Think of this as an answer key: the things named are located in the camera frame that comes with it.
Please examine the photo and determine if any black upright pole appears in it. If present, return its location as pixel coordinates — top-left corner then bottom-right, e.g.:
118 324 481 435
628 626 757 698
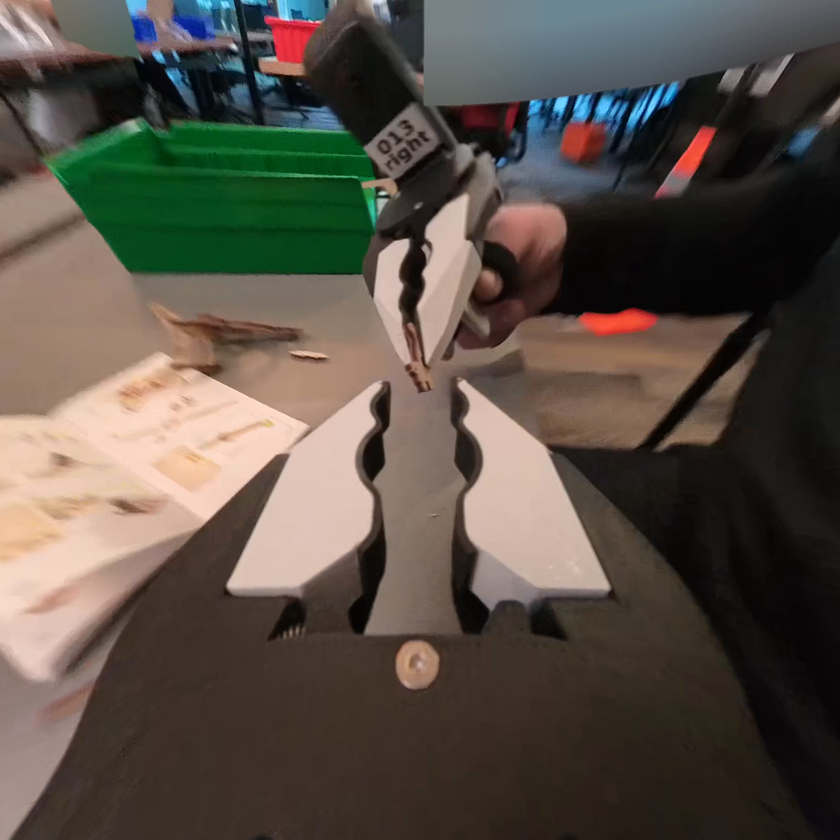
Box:
231 0 266 126

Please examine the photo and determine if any orange plastic piece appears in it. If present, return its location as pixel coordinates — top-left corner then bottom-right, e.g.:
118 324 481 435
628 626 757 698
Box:
581 308 658 337

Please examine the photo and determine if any wooden model assembly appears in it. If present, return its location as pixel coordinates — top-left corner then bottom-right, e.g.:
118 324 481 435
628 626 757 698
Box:
147 302 304 376

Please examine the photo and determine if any instruction booklet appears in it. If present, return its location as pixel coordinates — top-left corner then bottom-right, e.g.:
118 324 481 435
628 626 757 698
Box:
0 351 311 683

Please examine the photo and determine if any small notched wooden model part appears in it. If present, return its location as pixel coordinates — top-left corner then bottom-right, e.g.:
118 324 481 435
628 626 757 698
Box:
402 322 435 395

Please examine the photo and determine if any green plastic storage bin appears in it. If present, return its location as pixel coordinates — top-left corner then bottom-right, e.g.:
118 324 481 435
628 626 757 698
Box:
45 118 380 274

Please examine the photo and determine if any black stand leg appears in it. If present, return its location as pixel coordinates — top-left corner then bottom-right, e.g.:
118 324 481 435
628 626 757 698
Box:
638 314 770 454

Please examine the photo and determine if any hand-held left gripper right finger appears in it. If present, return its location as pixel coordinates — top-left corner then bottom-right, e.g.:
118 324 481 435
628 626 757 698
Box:
449 378 614 634

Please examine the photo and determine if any person's right hand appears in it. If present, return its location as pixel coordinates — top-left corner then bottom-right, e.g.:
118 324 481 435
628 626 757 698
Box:
456 203 569 349

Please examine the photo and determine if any orange striped post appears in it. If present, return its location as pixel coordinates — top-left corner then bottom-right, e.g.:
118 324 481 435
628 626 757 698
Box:
655 125 718 199

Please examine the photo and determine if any person's right forearm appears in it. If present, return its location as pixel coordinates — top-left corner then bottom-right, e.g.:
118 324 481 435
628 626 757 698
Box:
554 157 788 319

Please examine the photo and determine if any red plastic bin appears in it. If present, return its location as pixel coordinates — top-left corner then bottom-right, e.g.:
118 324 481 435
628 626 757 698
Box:
264 16 324 64

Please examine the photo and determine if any person's black clothing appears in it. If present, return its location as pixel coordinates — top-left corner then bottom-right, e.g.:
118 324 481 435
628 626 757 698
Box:
548 125 840 840

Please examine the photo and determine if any orange box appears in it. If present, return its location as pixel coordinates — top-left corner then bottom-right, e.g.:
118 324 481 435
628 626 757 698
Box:
560 121 609 164

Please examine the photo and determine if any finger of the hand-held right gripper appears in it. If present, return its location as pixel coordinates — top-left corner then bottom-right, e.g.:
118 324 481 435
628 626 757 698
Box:
413 193 484 370
373 239 421 362

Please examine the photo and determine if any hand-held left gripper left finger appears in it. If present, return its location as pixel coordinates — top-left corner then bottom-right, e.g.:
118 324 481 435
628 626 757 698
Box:
225 381 392 634

